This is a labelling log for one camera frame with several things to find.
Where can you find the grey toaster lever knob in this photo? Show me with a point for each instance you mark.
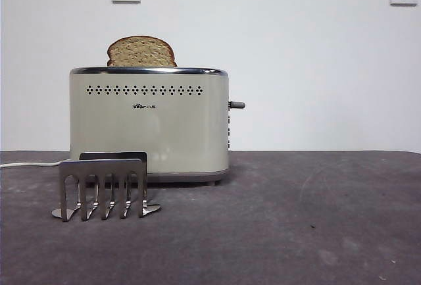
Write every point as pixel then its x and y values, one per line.
pixel 237 104

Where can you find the brown bread slice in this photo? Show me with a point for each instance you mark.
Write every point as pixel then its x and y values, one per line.
pixel 141 53

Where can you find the cream two-slot toaster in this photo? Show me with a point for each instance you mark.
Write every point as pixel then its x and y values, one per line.
pixel 148 127

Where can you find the steel toast rack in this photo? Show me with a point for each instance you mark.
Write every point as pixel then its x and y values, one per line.
pixel 98 166

